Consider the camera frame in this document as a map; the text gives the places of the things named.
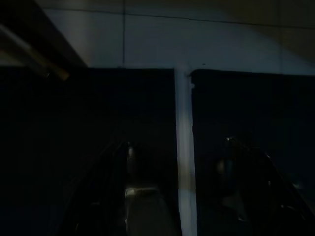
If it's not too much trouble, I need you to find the large black floor mat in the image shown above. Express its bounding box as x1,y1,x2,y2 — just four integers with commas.
0,66,177,236

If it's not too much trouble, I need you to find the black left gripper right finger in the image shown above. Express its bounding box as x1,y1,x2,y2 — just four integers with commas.
213,136,315,236

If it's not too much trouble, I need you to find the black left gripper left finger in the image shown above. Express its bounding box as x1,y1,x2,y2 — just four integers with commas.
49,140,139,236

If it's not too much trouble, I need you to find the dark brown wooden table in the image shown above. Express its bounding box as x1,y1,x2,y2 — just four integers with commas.
0,0,93,68

